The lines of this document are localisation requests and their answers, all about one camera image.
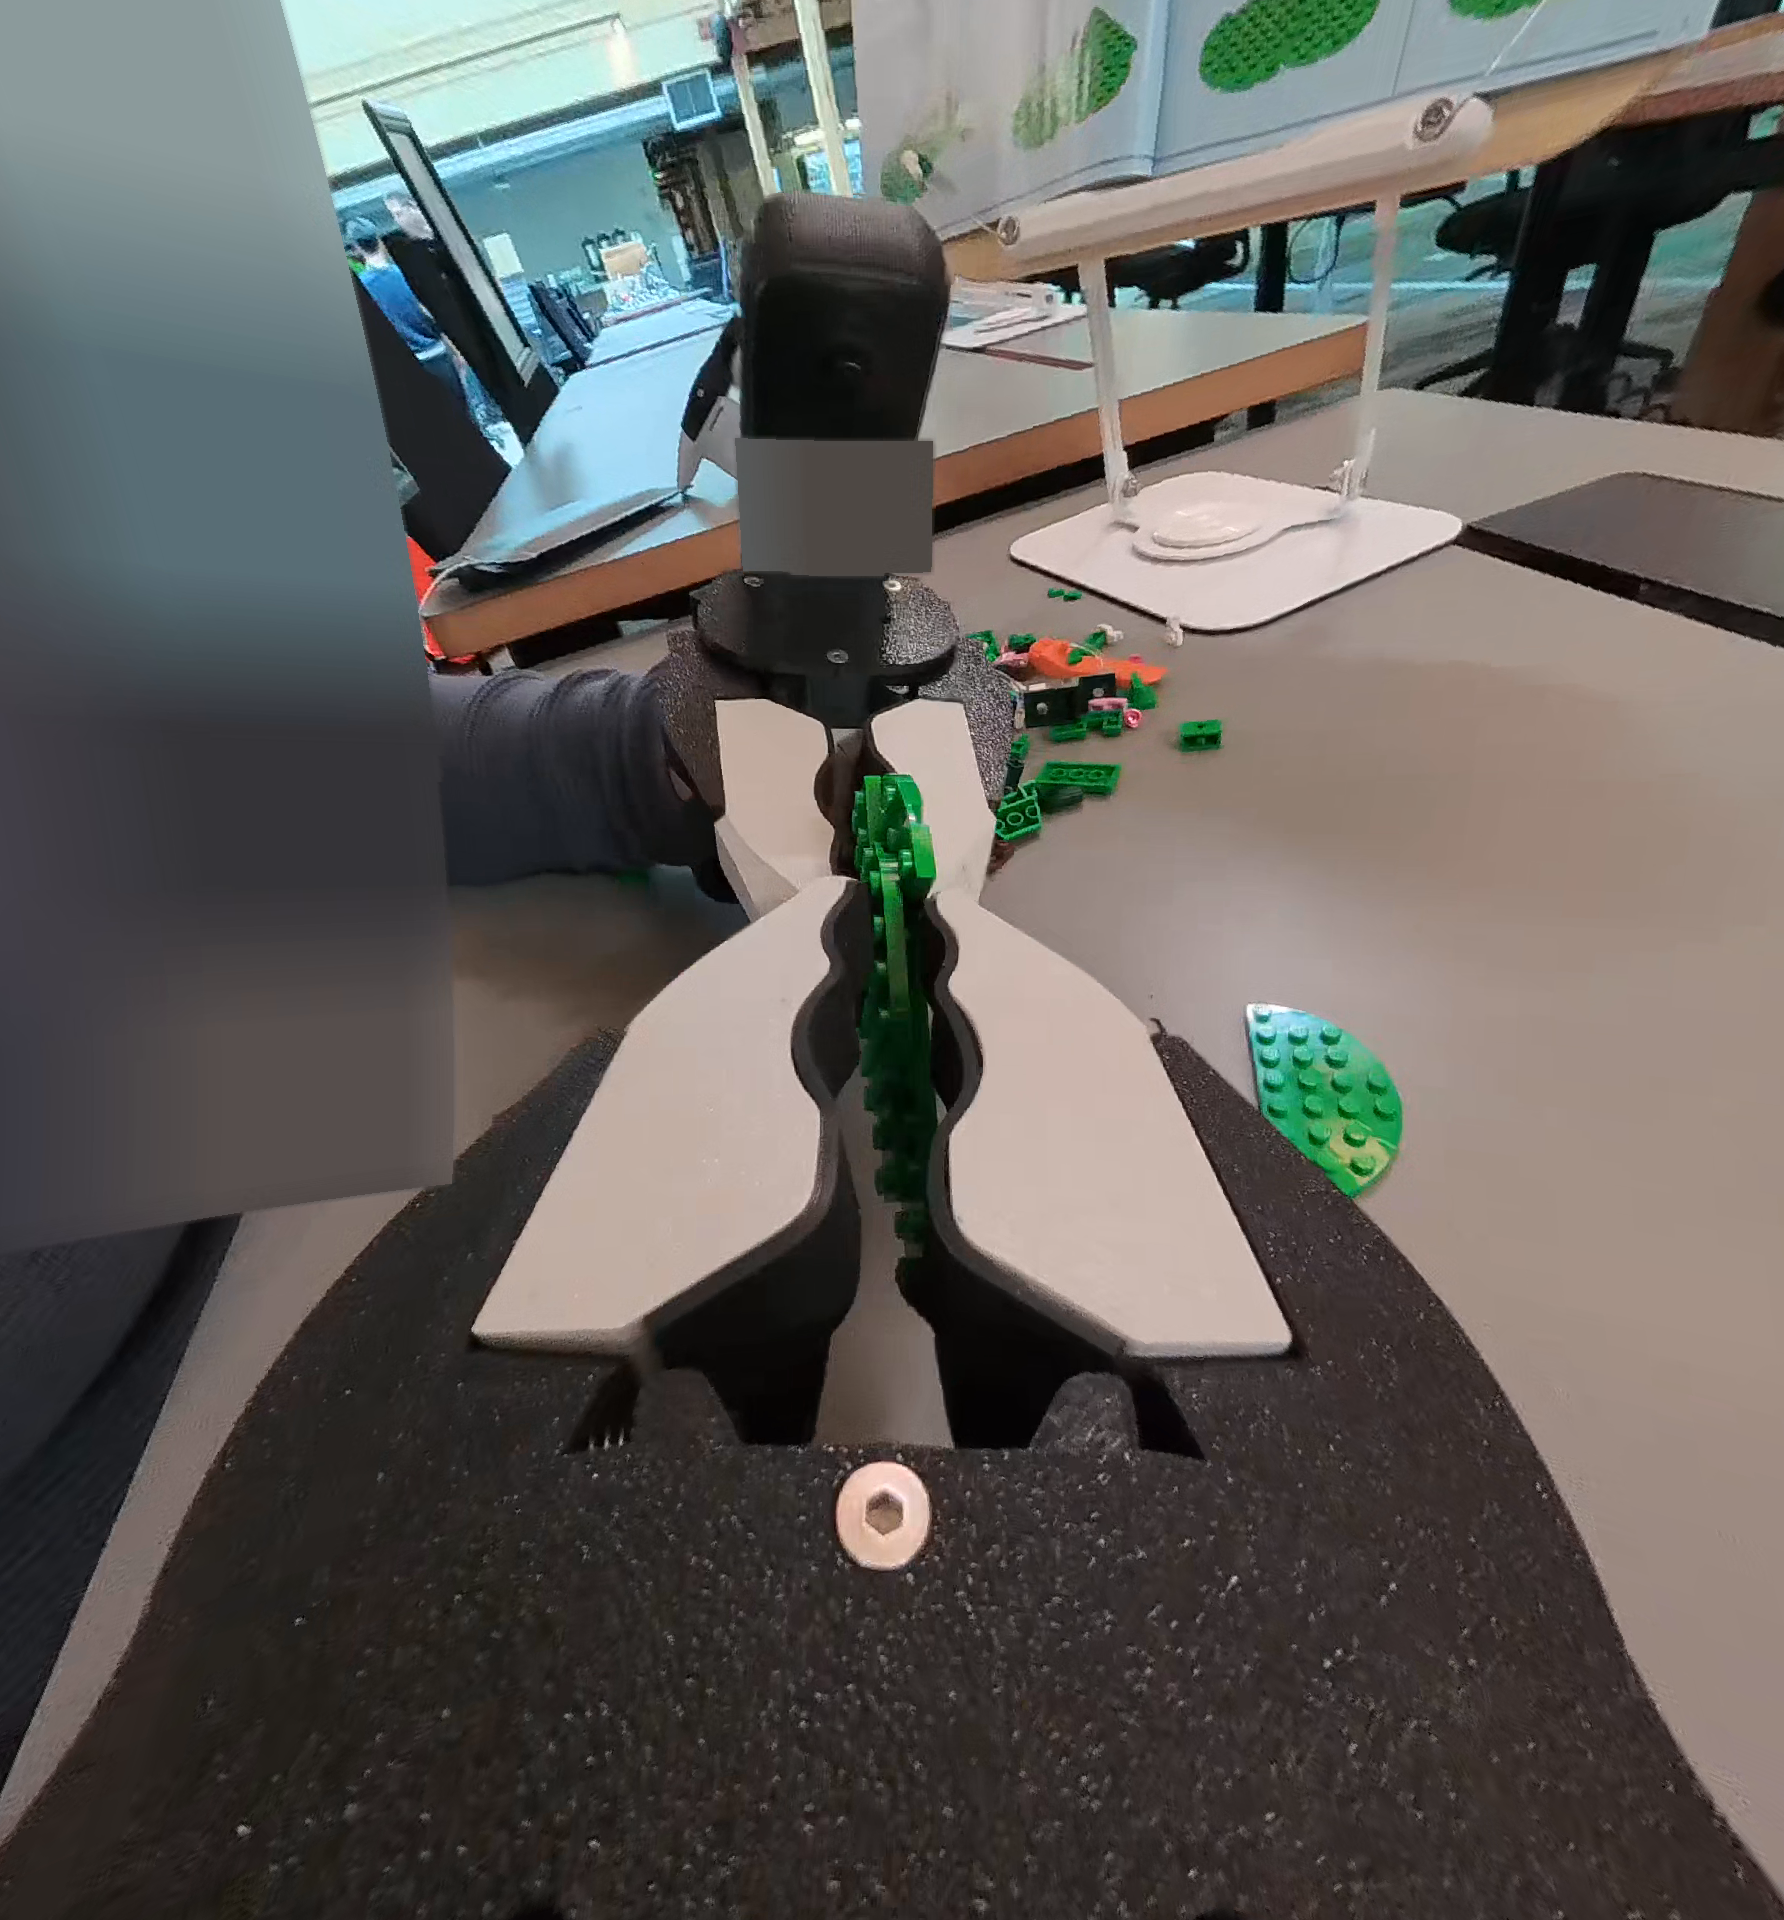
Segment black computer monitor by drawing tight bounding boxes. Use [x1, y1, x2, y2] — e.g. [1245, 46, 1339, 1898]
[360, 101, 561, 446]

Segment person's left forearm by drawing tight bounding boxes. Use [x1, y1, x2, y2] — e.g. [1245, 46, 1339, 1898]
[431, 666, 730, 901]

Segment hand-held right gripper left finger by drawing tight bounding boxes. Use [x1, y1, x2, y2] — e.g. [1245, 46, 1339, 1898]
[468, 878, 865, 1361]

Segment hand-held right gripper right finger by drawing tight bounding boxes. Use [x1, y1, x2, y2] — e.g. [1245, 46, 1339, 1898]
[898, 886, 1297, 1363]

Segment orange brick separator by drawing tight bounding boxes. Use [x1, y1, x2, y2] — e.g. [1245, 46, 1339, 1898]
[1025, 634, 1167, 697]

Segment black office chair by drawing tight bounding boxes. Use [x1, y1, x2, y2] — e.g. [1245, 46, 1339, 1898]
[1432, 148, 1680, 416]

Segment green lego plate assembly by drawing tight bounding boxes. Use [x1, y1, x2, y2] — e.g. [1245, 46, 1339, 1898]
[845, 771, 944, 1294]

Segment instruction sheet with green print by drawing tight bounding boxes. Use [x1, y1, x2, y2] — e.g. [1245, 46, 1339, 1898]
[850, 0, 1722, 230]

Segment black flat pad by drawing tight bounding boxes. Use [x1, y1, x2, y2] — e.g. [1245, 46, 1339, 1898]
[1460, 471, 1784, 669]

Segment white document stand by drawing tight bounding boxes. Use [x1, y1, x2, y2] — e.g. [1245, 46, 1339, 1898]
[988, 90, 1503, 634]

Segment person's dark clothing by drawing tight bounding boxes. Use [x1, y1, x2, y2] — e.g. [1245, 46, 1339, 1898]
[0, 1214, 243, 1876]

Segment green half-round lego plate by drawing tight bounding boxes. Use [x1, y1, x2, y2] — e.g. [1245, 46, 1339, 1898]
[1244, 999, 1407, 1201]

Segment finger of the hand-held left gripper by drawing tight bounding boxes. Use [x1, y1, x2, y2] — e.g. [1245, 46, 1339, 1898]
[711, 697, 853, 920]
[867, 701, 994, 904]

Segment grey table with wooden edge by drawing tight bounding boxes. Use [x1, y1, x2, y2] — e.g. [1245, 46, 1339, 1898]
[420, 295, 1375, 669]

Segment pile of loose lego pieces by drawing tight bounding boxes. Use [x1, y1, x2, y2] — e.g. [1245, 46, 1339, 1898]
[965, 586, 1233, 850]

